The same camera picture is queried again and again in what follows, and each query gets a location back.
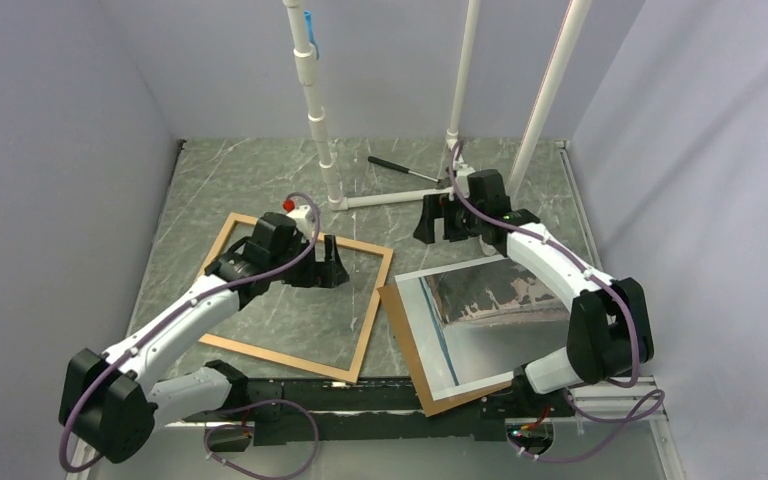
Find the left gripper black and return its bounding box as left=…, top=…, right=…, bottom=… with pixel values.
left=269, top=234, right=348, bottom=288

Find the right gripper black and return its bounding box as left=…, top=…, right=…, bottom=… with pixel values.
left=412, top=192, right=484, bottom=245

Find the wooden picture frame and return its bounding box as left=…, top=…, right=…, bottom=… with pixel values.
left=198, top=236, right=394, bottom=382

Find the glossy landscape photo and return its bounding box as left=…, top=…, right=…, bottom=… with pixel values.
left=395, top=256, right=569, bottom=400

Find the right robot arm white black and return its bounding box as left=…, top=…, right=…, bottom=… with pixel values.
left=413, top=169, right=654, bottom=415

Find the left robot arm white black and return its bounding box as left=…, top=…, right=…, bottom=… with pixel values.
left=58, top=206, right=349, bottom=463

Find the brown backing board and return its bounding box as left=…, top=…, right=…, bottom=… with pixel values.
left=377, top=284, right=512, bottom=417

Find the white PVC pipe stand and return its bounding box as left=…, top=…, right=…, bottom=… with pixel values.
left=283, top=0, right=595, bottom=258

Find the blue clip on pipe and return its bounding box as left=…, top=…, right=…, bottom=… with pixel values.
left=304, top=10, right=320, bottom=60

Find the black handled hammer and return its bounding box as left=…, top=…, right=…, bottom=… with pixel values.
left=367, top=156, right=449, bottom=188

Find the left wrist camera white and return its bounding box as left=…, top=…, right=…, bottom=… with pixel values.
left=282, top=198, right=316, bottom=238

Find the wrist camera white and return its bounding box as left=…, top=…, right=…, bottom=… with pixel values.
left=282, top=198, right=316, bottom=238
left=452, top=164, right=476, bottom=198

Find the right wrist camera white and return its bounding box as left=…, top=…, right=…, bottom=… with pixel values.
left=452, top=164, right=476, bottom=198

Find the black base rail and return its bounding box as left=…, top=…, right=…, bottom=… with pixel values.
left=155, top=376, right=574, bottom=446

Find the aluminium extrusion rail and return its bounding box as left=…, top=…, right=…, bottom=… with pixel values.
left=62, top=377, right=686, bottom=479

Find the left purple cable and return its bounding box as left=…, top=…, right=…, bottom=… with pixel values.
left=57, top=192, right=324, bottom=480

